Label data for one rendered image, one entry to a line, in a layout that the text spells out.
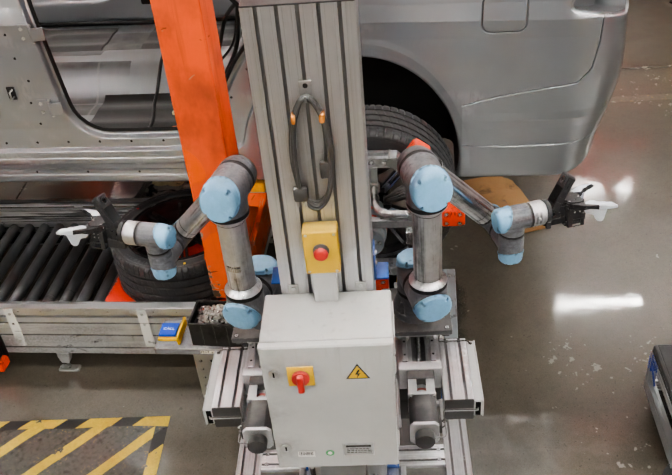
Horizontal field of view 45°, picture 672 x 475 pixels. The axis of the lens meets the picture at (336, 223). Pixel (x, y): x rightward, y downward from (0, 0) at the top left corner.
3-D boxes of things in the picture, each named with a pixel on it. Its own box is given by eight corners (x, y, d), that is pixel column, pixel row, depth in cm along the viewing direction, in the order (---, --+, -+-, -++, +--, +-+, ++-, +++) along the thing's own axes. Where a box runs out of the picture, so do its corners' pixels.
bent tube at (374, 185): (418, 190, 299) (417, 165, 293) (417, 221, 283) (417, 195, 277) (370, 191, 301) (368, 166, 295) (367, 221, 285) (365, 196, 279)
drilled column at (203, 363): (236, 402, 352) (220, 331, 328) (231, 420, 344) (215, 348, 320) (213, 401, 353) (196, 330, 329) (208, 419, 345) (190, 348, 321)
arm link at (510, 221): (489, 226, 245) (490, 203, 240) (523, 219, 247) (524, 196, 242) (499, 241, 239) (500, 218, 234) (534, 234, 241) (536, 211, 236)
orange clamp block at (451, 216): (440, 215, 313) (464, 215, 312) (441, 227, 307) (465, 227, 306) (440, 200, 309) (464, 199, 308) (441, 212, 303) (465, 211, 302)
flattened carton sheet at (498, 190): (509, 176, 479) (509, 171, 477) (549, 228, 435) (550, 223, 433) (460, 185, 475) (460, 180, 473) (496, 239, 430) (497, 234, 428)
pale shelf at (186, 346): (269, 325, 328) (268, 319, 326) (262, 355, 314) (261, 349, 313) (166, 324, 333) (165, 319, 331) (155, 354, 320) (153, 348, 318)
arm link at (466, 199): (379, 152, 239) (483, 229, 264) (390, 171, 230) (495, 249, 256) (407, 124, 236) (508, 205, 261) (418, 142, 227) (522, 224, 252)
